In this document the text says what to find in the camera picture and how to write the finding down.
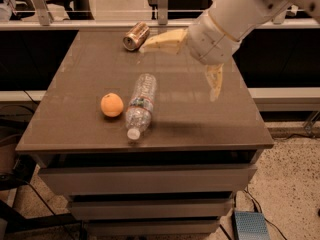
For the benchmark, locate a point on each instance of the clear plastic water bottle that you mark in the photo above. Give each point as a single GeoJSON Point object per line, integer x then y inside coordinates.
{"type": "Point", "coordinates": [140, 108]}

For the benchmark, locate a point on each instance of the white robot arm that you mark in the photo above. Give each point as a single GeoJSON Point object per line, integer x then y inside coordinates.
{"type": "Point", "coordinates": [237, 18]}

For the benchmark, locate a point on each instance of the orange fruit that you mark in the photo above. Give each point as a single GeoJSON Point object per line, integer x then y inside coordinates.
{"type": "Point", "coordinates": [111, 105]}

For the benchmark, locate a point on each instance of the top grey drawer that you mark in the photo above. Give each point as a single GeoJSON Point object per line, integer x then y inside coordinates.
{"type": "Point", "coordinates": [146, 180]}

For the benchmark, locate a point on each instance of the grey drawer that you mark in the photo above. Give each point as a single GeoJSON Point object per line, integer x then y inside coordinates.
{"type": "Point", "coordinates": [146, 209]}
{"type": "Point", "coordinates": [153, 228]}
{"type": "Point", "coordinates": [146, 180]}

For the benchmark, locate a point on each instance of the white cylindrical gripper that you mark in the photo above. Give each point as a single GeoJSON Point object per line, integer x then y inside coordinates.
{"type": "Point", "coordinates": [207, 44]}

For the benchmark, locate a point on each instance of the grey drawer cabinet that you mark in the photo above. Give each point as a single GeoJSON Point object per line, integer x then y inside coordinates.
{"type": "Point", "coordinates": [141, 144]}

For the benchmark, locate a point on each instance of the bottom grey drawer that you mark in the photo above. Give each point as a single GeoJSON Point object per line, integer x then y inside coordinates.
{"type": "Point", "coordinates": [153, 228]}

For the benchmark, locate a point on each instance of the middle grey drawer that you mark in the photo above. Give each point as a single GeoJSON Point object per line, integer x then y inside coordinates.
{"type": "Point", "coordinates": [146, 209]}

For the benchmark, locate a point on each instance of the gold soda can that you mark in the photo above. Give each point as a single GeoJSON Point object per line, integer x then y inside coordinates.
{"type": "Point", "coordinates": [136, 36]}

